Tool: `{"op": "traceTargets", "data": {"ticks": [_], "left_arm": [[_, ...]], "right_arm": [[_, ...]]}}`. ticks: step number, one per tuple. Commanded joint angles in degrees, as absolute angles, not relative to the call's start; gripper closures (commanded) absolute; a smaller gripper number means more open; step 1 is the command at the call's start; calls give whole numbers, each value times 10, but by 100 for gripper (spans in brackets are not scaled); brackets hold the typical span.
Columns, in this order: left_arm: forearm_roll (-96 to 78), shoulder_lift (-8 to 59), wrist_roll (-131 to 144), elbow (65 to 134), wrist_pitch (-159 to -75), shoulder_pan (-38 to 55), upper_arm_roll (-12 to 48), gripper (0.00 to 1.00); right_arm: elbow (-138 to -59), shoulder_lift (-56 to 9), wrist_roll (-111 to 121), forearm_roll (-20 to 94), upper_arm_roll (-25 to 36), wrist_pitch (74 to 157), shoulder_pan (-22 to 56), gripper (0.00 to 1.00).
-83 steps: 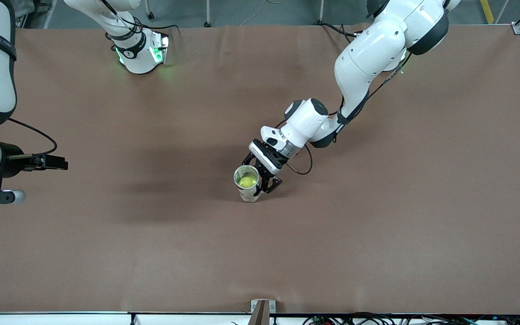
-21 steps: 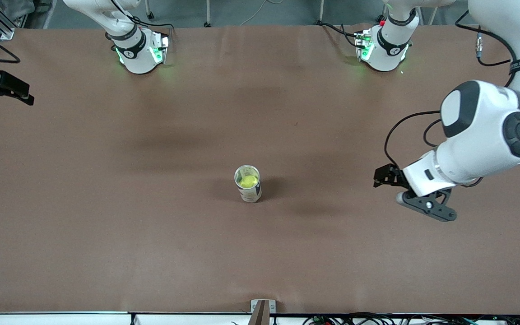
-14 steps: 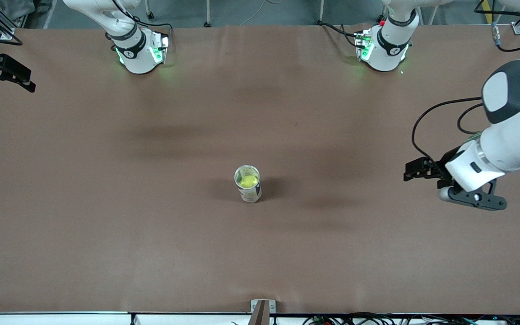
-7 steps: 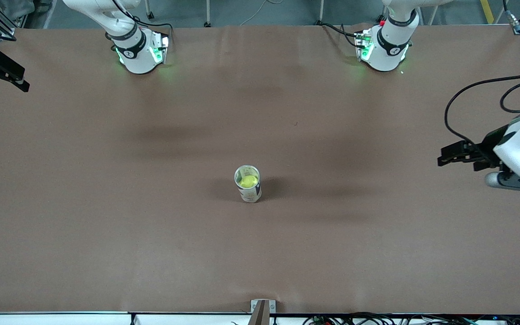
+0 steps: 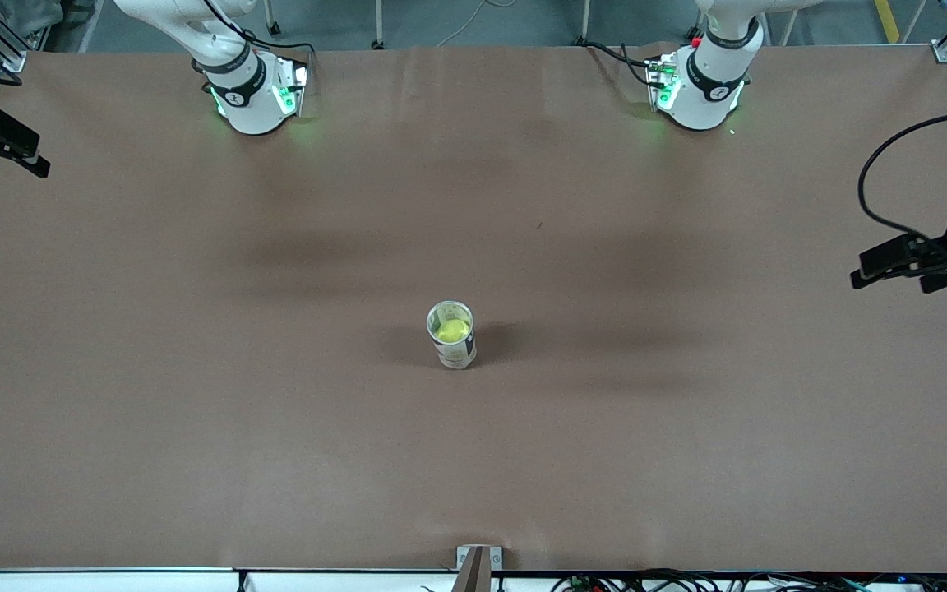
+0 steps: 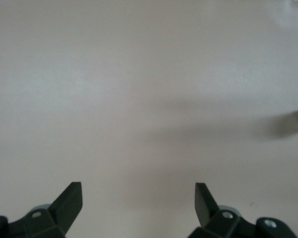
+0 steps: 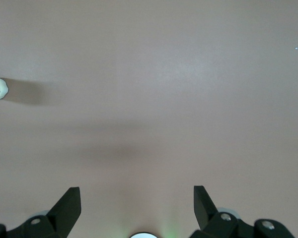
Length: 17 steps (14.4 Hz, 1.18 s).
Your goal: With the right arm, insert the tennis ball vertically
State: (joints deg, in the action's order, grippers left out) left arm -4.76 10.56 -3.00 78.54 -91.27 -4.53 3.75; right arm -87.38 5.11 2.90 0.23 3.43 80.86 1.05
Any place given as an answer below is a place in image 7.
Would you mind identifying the brown table cover mat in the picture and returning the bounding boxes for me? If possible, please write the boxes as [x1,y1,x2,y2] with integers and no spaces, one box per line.
[0,0,298,238]

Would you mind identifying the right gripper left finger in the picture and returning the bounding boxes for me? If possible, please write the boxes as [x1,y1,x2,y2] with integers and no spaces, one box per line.
[0,187,81,238]

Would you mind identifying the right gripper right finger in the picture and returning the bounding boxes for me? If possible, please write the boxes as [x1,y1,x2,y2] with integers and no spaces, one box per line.
[190,185,295,238]

